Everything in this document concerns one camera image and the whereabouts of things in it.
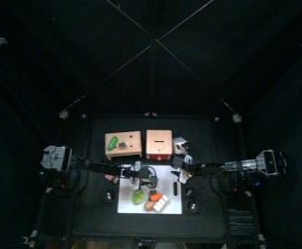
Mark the orange sushi piece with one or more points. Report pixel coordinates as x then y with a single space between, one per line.
157 196

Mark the wooden box with slot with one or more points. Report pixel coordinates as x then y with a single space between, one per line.
158 149

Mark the white flat piece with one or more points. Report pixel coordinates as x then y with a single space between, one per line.
183 177

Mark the pink sushi piece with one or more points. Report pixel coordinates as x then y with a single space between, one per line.
111 178

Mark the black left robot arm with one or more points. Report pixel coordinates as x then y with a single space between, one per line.
93 167

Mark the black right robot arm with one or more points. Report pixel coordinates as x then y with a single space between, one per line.
245 165

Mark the metal frame corner bracket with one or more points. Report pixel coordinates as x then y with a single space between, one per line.
237 118
2 41
63 113

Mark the grey white box toy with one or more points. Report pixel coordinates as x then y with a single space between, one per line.
179 145

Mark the small black bowl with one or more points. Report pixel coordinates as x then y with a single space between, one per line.
189 191
110 195
193 206

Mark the long green sushi piece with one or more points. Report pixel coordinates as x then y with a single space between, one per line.
113 143

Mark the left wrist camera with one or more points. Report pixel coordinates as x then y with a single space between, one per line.
137 165

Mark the printed label sticker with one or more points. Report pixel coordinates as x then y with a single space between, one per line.
241 220

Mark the white rectangular tray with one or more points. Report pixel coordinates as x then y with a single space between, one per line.
130 207

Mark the black stick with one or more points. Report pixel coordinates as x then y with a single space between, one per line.
174 188

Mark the tan egg sushi piece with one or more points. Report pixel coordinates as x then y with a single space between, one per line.
149 205

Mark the green leaf sushi piece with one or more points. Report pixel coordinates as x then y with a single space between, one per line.
138 197

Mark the white rice sushi block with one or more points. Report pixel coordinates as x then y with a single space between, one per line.
161 204

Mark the metal frame middle bracket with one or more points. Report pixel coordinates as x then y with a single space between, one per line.
150 113

